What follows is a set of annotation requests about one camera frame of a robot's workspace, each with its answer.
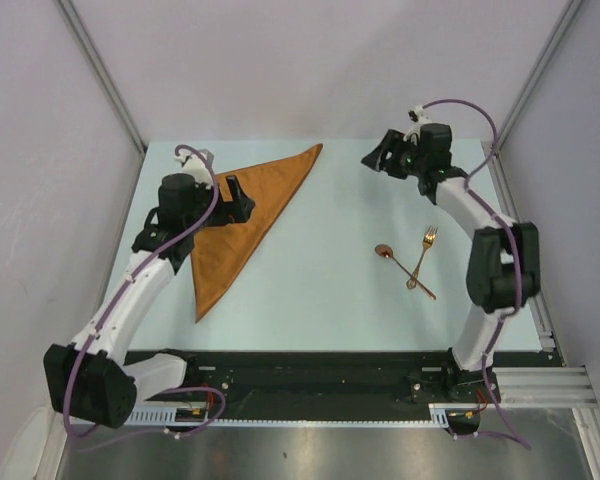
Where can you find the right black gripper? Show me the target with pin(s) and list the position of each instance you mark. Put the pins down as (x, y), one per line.
(375, 159)

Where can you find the orange cloth napkin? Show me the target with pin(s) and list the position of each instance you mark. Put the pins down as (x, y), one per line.
(221, 253)

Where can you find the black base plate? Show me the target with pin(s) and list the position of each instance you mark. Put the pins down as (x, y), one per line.
(329, 387)

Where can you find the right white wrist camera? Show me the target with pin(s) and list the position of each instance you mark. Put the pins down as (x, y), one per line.
(419, 118)

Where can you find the gold fork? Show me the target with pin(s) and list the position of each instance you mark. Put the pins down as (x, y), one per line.
(427, 242)

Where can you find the aluminium frame rail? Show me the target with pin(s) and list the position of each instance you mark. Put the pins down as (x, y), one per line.
(545, 387)

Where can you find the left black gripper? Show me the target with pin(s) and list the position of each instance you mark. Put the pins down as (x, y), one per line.
(240, 205)

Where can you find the copper spoon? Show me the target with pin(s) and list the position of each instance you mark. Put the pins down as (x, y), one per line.
(386, 252)

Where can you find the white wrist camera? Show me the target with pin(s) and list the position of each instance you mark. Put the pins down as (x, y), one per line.
(419, 118)
(195, 164)

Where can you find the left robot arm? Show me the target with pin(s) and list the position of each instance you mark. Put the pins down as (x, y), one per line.
(88, 379)

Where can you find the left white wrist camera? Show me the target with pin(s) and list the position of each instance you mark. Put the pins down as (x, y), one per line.
(195, 164)

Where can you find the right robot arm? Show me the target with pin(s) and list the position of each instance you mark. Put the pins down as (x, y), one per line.
(504, 264)

